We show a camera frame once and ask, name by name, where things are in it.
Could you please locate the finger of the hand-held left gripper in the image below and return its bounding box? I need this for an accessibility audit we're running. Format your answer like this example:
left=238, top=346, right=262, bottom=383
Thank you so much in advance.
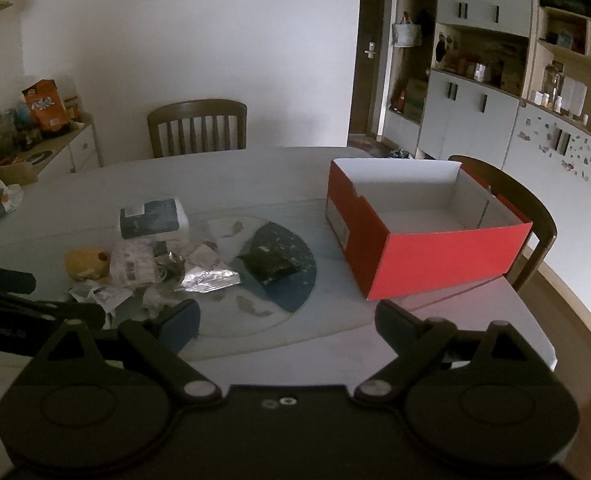
left=29, top=301, right=107, bottom=332

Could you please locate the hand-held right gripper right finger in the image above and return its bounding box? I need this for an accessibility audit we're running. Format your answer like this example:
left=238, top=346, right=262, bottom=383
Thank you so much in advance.
left=355, top=299, right=557, bottom=406

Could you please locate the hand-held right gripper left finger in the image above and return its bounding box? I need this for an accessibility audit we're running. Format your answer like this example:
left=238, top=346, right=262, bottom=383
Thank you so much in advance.
left=34, top=299, right=222, bottom=406

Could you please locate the yellow plush toy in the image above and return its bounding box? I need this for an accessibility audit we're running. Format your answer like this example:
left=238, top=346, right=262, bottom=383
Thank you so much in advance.
left=64, top=246, right=112, bottom=282

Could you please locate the silver foil packet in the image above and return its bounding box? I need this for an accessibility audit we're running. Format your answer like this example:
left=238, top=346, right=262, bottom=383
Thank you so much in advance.
left=174, top=242, right=241, bottom=294

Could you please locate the white printed wrapper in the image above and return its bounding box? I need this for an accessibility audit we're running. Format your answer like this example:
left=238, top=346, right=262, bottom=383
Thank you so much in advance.
left=109, top=239, right=160, bottom=287

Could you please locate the red cardboard box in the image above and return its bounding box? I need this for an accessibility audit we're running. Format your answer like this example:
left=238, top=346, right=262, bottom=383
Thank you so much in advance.
left=325, top=157, right=533, bottom=302

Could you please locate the white marble desktop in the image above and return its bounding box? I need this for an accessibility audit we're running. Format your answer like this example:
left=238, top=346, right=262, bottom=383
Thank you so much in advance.
left=0, top=146, right=561, bottom=391

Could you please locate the small clear wrapper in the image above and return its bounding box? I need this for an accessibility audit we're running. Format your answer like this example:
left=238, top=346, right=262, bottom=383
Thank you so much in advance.
left=142, top=285, right=187, bottom=317

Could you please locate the dark crumpled wrapper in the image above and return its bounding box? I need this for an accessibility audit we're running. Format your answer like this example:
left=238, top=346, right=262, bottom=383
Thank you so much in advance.
left=152, top=241, right=187, bottom=287

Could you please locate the black packet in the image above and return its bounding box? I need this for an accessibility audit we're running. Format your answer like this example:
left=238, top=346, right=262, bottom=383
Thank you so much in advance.
left=237, top=246, right=297, bottom=287

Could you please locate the brown cardboard box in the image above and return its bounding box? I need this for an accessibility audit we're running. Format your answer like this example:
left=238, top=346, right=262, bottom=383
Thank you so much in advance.
left=0, top=159, right=39, bottom=187

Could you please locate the cluster of dark jars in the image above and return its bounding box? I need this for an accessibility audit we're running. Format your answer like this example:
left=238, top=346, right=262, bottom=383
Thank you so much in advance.
left=0, top=106, right=44, bottom=162

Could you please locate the white sideboard cabinet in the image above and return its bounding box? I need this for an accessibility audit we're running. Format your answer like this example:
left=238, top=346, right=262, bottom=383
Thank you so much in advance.
left=0, top=112, right=103, bottom=186

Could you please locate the wooden slat-back chair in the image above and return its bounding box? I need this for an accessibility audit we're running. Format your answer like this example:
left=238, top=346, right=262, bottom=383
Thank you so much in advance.
left=146, top=99, right=249, bottom=159
left=448, top=155, right=559, bottom=292

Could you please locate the orange snack bag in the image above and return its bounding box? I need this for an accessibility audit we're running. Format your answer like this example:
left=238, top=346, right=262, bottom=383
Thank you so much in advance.
left=22, top=79, right=71, bottom=135

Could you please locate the dark brown door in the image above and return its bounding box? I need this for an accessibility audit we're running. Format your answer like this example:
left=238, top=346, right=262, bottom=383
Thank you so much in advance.
left=348, top=0, right=397, bottom=139

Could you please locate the clear glass jar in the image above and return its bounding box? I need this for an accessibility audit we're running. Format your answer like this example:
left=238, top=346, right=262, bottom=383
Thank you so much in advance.
left=542, top=61, right=564, bottom=107

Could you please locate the grey tote bag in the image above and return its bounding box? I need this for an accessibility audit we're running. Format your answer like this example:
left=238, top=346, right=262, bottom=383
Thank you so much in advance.
left=392, top=11, right=423, bottom=49

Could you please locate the white canister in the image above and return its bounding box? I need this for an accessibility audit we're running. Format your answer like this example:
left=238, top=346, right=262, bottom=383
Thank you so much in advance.
left=560, top=79, right=589, bottom=117

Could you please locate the white wall cabinet unit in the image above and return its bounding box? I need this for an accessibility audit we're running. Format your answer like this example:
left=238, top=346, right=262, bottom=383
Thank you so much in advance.
left=383, top=0, right=591, bottom=322

